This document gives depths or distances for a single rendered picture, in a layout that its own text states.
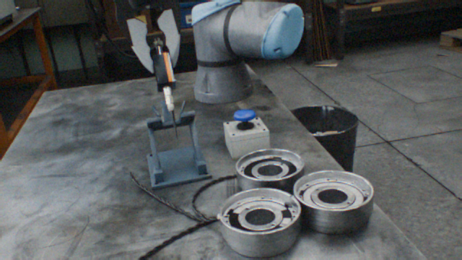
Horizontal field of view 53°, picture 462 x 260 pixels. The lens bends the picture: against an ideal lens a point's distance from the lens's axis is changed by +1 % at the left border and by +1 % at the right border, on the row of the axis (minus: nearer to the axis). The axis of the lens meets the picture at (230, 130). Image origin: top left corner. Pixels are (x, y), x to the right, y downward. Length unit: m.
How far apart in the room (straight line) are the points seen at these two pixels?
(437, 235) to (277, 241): 1.51
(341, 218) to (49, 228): 0.41
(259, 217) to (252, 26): 0.49
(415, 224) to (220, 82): 1.24
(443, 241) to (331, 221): 1.43
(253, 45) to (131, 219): 0.49
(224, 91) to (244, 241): 0.58
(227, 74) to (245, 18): 0.15
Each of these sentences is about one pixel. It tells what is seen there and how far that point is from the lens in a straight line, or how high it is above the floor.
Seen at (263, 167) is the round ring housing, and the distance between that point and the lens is 0.73.
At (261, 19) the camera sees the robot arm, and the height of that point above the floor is 1.00.
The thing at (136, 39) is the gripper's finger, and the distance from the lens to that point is 0.73.
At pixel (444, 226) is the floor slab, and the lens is 2.10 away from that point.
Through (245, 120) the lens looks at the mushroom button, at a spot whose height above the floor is 0.87.
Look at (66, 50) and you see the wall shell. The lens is 4.69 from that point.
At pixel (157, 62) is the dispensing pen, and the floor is 1.00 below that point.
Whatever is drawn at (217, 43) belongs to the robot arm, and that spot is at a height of 0.94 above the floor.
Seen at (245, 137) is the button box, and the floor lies 0.84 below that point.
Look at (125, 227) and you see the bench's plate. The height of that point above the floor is 0.80.
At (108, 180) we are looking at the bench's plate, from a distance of 0.82.
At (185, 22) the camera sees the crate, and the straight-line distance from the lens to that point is 4.12.
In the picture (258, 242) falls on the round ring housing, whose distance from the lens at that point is 0.56.
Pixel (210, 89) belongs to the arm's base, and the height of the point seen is 0.83.
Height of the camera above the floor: 1.17
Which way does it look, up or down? 23 degrees down
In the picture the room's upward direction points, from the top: 6 degrees counter-clockwise
